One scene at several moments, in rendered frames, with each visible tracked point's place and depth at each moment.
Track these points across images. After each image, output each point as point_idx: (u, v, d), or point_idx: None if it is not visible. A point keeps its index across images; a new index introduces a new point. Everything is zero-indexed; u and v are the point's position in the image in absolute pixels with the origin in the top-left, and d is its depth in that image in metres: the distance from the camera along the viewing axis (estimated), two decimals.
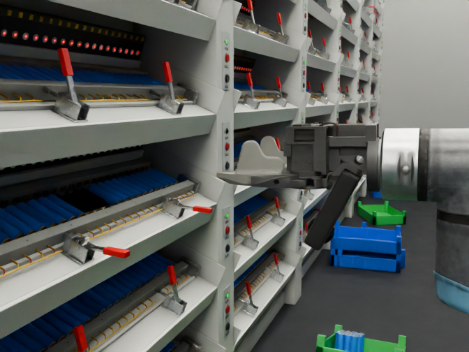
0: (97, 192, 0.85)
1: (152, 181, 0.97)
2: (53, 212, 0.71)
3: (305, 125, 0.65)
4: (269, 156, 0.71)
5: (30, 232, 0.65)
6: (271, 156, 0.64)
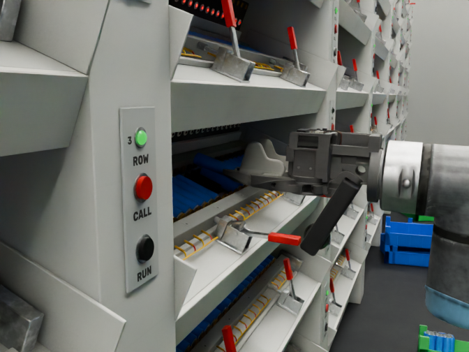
0: None
1: None
2: (191, 193, 0.61)
3: (309, 130, 0.65)
4: None
5: (181, 215, 0.54)
6: (273, 159, 0.65)
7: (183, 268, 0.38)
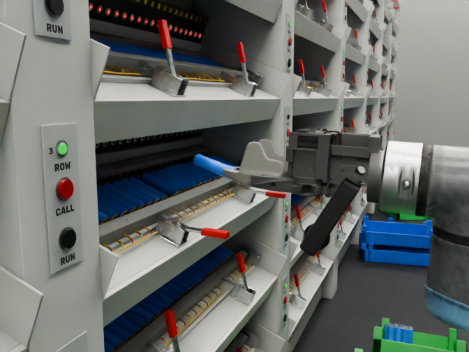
0: None
1: None
2: (139, 193, 0.69)
3: (309, 131, 0.65)
4: None
5: (125, 212, 0.62)
6: (273, 159, 0.65)
7: (107, 255, 0.46)
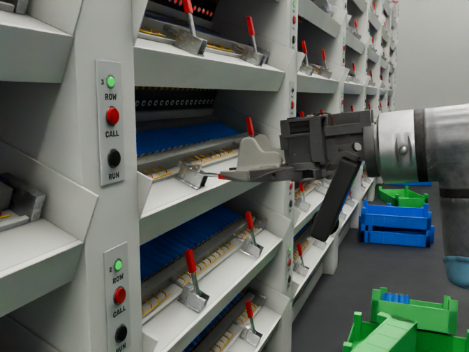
0: None
1: (221, 131, 1.03)
2: (154, 142, 0.77)
3: (299, 118, 0.65)
4: None
5: (143, 155, 0.71)
6: (269, 151, 0.65)
7: (144, 179, 0.54)
